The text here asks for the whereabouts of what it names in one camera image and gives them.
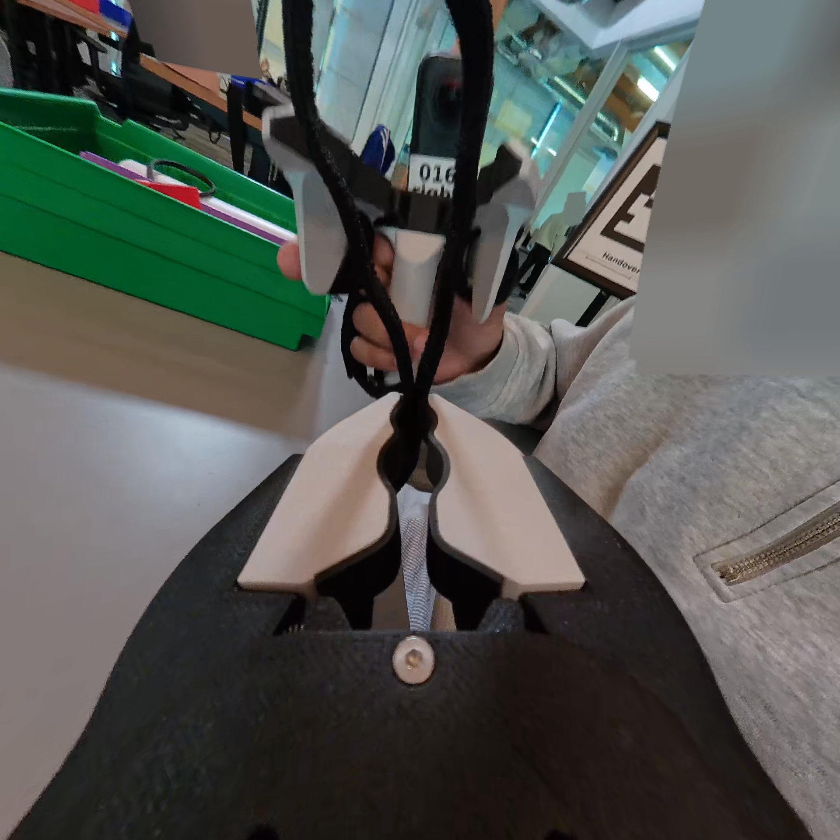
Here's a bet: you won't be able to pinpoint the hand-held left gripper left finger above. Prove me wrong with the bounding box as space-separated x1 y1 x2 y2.
238 392 403 630

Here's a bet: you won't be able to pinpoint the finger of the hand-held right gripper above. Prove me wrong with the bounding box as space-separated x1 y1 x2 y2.
262 104 379 296
470 141 540 326

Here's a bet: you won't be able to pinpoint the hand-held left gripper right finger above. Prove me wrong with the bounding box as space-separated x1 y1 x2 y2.
427 394 585 630

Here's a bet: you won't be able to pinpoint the black strap with buckle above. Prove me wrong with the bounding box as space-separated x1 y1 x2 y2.
281 0 496 493

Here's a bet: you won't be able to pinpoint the person's right forearm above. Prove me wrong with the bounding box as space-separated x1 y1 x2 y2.
430 308 634 431

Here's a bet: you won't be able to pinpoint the person's right hand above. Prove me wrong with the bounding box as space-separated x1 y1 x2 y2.
277 235 506 388

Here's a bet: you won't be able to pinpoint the blue cloth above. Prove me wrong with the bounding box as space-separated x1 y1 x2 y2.
361 125 397 179

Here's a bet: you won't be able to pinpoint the purple flat board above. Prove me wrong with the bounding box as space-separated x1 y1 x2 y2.
80 151 298 245

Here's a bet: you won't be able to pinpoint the framed marker sign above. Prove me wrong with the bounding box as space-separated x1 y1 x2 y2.
551 121 672 327

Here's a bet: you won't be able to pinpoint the green plastic bin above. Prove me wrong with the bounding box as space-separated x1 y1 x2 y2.
0 87 330 352

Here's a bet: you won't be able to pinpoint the person's grey hoodie torso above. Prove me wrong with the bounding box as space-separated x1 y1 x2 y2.
535 295 840 840

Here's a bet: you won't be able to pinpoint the black ring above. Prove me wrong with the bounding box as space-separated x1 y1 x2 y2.
147 159 216 197

